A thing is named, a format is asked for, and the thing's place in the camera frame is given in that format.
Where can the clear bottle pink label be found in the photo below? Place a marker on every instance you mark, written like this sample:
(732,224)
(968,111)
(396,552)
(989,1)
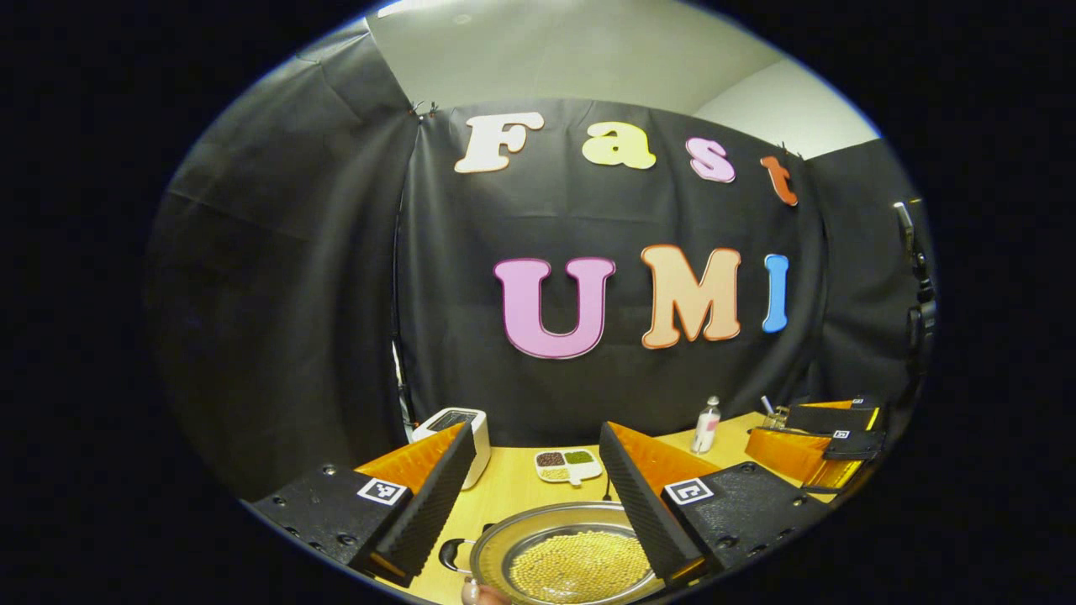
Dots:
(706,426)

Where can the pile of yellow beans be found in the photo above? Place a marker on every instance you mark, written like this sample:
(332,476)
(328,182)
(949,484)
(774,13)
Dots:
(572,567)

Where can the white divided dish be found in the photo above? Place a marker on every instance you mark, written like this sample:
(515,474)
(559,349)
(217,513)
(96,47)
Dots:
(567,465)

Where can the black cloth clip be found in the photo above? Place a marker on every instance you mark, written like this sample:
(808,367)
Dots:
(423,109)
(787,149)

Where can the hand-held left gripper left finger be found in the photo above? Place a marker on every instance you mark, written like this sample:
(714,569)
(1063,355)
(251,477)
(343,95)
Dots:
(437,500)

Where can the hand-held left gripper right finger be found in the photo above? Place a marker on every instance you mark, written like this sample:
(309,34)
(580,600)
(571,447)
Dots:
(643,504)

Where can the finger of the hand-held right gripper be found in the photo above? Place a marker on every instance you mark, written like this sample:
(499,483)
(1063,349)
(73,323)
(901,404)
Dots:
(853,445)
(828,418)

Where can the stainless steel pot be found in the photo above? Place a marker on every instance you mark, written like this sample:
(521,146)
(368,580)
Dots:
(538,521)

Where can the white toaster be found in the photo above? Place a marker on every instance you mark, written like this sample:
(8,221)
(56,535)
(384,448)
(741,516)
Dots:
(475,424)

